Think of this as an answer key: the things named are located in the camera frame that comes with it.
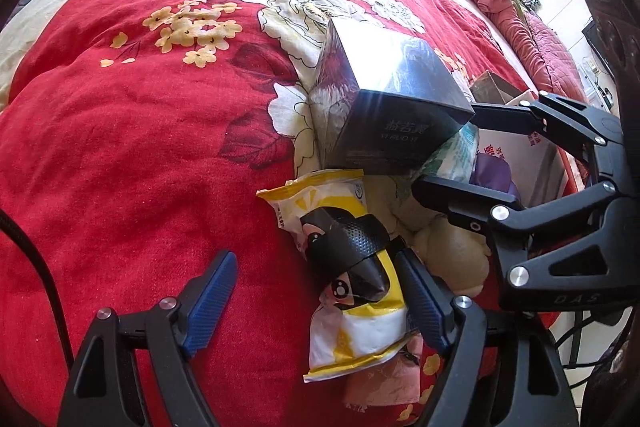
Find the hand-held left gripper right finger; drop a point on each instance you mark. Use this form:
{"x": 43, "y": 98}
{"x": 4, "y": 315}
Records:
{"x": 425, "y": 302}

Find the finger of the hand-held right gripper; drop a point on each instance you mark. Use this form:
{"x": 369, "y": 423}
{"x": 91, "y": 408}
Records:
{"x": 575, "y": 122}
{"x": 550, "y": 232}

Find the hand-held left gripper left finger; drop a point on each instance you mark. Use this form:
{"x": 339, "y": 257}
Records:
{"x": 212, "y": 302}

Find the cream plush bunny toy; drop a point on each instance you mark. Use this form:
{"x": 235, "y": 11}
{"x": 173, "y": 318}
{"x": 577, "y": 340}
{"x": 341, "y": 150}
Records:
{"x": 455, "y": 257}

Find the yellow and white snack packet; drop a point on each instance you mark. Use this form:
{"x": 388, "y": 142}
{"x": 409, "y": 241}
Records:
{"x": 360, "y": 332}

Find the brown cardboard tray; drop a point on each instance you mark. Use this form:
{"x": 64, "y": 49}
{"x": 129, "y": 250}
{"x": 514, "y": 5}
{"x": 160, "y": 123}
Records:
{"x": 492, "y": 87}

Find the dark glossy box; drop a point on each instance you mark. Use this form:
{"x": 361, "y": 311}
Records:
{"x": 390, "y": 77}

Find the purple cloth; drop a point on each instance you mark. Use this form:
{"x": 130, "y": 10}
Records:
{"x": 492, "y": 177}

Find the pink quilt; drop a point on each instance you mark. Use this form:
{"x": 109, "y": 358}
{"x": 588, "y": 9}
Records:
{"x": 525, "y": 27}

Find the pink packet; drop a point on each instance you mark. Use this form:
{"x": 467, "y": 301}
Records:
{"x": 380, "y": 382}

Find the teal and white tissue pack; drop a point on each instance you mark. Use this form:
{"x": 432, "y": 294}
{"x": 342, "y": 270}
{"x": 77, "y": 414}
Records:
{"x": 452, "y": 152}

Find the bed with cream sheet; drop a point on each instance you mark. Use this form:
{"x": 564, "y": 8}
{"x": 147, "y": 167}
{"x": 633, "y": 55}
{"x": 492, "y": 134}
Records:
{"x": 475, "y": 32}

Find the red floral blanket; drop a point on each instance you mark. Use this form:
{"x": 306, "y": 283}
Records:
{"x": 125, "y": 132}

